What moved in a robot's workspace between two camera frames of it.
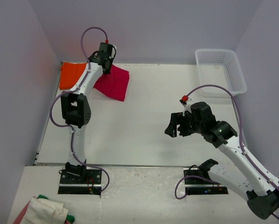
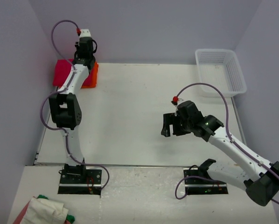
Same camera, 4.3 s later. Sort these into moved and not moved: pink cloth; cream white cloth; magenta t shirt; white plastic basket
Moved: magenta t shirt
Not moved: cream white cloth; pink cloth; white plastic basket
